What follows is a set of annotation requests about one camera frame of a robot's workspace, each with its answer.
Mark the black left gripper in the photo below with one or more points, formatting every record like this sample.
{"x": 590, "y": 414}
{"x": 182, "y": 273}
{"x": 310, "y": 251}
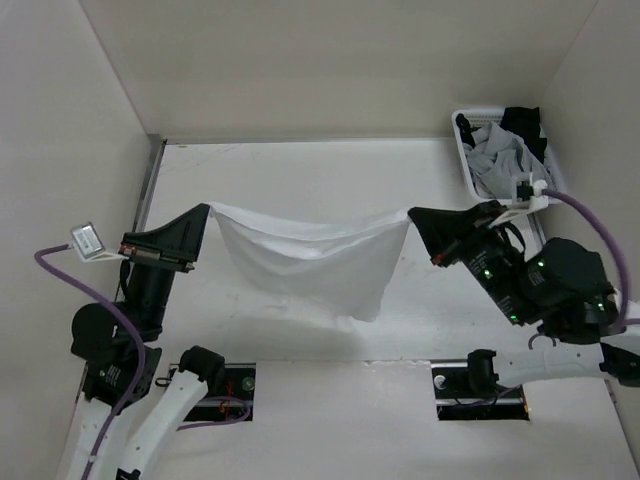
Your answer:
{"x": 180, "y": 237}

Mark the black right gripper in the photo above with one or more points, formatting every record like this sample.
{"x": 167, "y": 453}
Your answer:
{"x": 447, "y": 232}

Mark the white tank top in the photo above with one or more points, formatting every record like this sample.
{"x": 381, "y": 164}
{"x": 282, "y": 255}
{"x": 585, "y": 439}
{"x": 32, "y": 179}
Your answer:
{"x": 345, "y": 267}

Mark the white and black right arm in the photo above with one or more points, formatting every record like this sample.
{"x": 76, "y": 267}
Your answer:
{"x": 562, "y": 290}

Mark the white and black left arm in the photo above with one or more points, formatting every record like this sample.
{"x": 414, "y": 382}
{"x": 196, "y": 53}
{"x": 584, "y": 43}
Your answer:
{"x": 115, "y": 341}

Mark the grey tank top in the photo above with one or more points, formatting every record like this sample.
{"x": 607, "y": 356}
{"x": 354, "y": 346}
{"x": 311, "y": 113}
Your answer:
{"x": 496, "y": 156}

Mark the black tank top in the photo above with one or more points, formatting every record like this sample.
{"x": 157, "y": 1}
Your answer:
{"x": 526, "y": 123}

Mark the white perforated plastic basket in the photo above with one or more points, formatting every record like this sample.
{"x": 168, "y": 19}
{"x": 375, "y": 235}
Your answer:
{"x": 465, "y": 121}

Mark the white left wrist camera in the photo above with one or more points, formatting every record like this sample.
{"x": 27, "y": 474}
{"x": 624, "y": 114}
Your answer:
{"x": 88, "y": 245}

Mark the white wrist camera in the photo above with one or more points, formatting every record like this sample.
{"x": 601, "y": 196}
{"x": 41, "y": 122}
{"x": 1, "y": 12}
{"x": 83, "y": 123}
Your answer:
{"x": 527, "y": 198}
{"x": 88, "y": 245}

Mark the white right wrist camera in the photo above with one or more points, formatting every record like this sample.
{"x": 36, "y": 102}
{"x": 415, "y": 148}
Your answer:
{"x": 527, "y": 198}

